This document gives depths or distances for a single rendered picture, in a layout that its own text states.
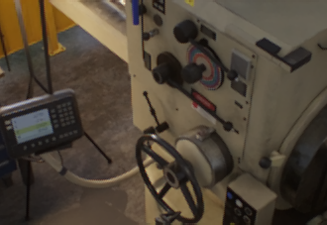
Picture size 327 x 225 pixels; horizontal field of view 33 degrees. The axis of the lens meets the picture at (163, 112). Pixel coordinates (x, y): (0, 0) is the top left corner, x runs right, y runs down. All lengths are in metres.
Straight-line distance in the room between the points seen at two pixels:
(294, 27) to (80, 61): 3.14
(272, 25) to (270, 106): 0.25
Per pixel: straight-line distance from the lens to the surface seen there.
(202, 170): 2.03
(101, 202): 3.63
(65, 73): 4.59
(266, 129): 1.85
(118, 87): 4.40
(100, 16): 3.03
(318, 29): 1.77
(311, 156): 1.99
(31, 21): 4.62
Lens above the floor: 2.86
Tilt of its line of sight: 43 degrees down
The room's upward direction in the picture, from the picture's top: straight up
